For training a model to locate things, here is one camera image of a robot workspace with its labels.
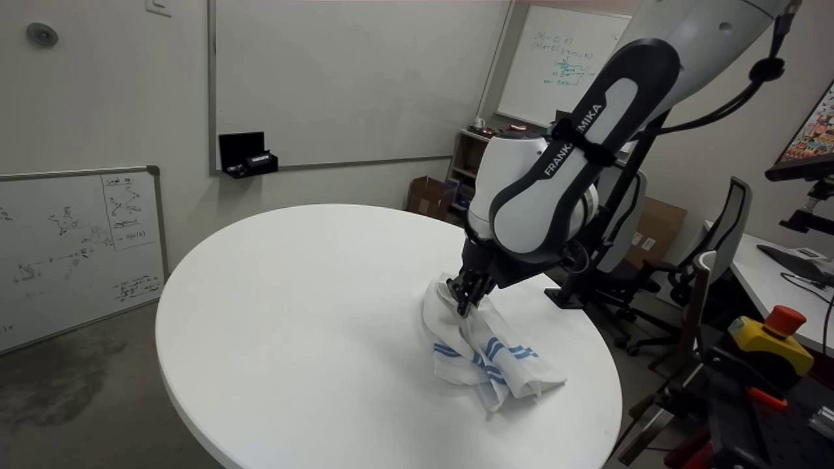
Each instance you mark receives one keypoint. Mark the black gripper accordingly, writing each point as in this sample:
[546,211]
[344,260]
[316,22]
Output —
[484,268]

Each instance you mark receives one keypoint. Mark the white towel with blue stripes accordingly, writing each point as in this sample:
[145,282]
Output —
[480,350]

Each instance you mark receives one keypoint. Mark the wooden shelf unit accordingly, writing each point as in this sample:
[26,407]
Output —
[462,170]

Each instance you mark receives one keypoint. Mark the black office chair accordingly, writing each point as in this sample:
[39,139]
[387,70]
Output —
[720,239]

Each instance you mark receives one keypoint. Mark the cardboard box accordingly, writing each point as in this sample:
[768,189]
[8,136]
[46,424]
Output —
[658,229]

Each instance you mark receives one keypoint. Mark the far corner whiteboard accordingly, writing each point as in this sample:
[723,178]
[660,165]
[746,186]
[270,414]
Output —
[557,61]

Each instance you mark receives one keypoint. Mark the black eraser tray holder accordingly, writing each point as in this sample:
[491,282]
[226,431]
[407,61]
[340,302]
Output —
[245,153]

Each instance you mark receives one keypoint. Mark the white desk right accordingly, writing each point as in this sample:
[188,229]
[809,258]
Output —
[773,284]

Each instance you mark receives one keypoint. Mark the yellow emergency stop box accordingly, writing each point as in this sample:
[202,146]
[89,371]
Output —
[776,333]

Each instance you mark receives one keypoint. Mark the computer monitor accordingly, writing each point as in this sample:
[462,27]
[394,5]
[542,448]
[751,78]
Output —
[812,148]

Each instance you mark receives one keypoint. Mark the standing whiteboard on floor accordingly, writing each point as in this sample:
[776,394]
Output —
[77,246]

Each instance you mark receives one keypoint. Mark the large wall whiteboard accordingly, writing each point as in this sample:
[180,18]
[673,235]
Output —
[353,80]

